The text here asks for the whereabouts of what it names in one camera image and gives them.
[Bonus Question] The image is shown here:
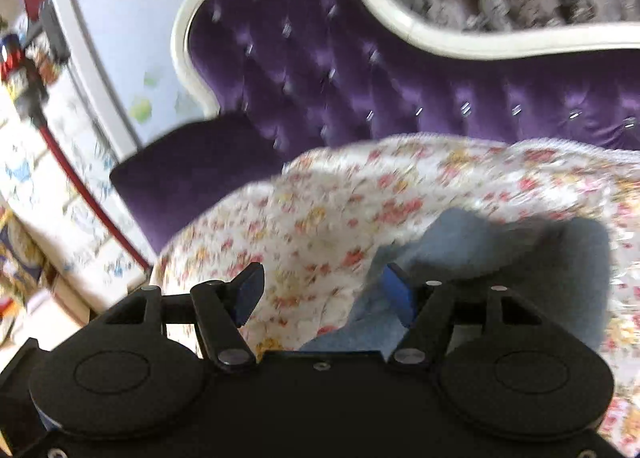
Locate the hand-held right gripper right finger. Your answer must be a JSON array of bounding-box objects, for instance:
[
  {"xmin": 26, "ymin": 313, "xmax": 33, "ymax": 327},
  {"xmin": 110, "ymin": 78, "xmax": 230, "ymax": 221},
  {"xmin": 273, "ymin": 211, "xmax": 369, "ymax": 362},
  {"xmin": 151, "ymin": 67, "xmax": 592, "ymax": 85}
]
[{"xmin": 385, "ymin": 263, "xmax": 598, "ymax": 369}]

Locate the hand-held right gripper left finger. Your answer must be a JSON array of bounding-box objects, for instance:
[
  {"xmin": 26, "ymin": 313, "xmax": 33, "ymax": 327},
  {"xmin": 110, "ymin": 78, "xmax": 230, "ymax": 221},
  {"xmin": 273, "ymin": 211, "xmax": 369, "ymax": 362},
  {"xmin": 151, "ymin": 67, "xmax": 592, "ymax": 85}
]
[{"xmin": 87, "ymin": 262, "xmax": 266, "ymax": 374}]

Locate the grey argyle sweater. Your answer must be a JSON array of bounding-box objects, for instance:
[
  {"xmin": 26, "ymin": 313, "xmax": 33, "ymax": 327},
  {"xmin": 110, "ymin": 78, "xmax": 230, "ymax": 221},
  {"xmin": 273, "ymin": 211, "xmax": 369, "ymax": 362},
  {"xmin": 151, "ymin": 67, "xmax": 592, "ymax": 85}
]
[{"xmin": 299, "ymin": 210, "xmax": 613, "ymax": 354}]

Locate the floral quilted blanket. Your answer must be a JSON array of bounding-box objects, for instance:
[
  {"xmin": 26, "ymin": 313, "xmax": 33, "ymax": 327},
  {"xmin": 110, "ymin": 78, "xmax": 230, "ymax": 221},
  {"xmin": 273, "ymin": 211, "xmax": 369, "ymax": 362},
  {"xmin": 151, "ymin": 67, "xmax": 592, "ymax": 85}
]
[{"xmin": 150, "ymin": 133, "xmax": 640, "ymax": 456}]

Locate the red stick vacuum cleaner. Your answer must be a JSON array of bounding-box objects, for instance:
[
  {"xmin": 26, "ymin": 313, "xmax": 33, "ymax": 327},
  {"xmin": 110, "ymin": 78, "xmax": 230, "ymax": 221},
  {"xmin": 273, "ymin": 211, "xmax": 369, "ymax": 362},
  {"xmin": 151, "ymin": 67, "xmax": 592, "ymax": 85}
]
[{"xmin": 0, "ymin": 2, "xmax": 153, "ymax": 271}]

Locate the purple tufted velvet sofa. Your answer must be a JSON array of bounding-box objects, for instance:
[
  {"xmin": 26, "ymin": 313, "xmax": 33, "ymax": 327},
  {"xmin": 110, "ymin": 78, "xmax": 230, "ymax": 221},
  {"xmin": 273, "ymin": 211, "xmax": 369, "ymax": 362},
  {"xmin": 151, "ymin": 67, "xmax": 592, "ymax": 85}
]
[{"xmin": 109, "ymin": 0, "xmax": 640, "ymax": 256}]

